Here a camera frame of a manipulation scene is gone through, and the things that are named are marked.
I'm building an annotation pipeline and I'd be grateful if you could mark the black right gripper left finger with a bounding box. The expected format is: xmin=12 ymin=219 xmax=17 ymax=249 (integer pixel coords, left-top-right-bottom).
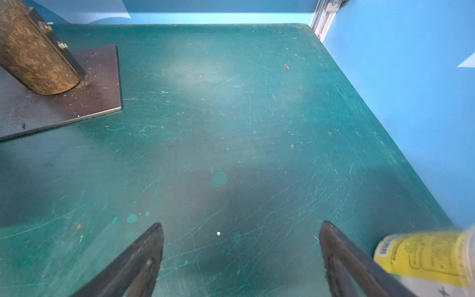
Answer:
xmin=73 ymin=222 xmax=164 ymax=297

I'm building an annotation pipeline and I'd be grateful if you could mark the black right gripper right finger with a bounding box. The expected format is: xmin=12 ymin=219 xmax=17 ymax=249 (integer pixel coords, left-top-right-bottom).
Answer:
xmin=319 ymin=221 xmax=414 ymax=297

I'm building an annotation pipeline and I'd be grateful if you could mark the brown tree trunk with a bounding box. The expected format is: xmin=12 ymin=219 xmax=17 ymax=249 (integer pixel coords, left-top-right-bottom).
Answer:
xmin=1 ymin=1 xmax=89 ymax=95

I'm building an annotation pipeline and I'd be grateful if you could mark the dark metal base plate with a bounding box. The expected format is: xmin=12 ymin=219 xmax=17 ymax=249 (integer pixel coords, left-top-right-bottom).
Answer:
xmin=1 ymin=45 xmax=122 ymax=141

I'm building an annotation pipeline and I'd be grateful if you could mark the aluminium frame post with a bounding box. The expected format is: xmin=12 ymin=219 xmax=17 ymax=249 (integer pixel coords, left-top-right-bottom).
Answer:
xmin=310 ymin=0 xmax=347 ymax=43

